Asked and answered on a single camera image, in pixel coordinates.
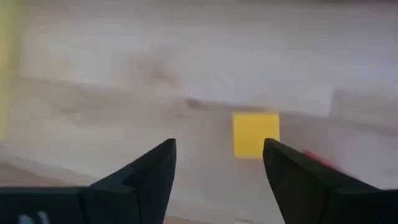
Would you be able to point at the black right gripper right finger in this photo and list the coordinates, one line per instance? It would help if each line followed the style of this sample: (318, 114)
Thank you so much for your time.
(326, 199)

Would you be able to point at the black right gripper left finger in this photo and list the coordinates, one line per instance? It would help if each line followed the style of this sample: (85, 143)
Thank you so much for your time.
(109, 202)

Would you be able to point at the red cube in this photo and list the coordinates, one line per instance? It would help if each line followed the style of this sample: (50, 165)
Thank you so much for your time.
(326, 163)

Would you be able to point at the yellow cube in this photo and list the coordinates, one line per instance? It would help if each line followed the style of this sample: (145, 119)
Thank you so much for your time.
(253, 130)

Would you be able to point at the yellow plastic bin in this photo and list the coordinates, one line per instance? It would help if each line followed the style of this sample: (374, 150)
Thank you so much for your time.
(6, 62)

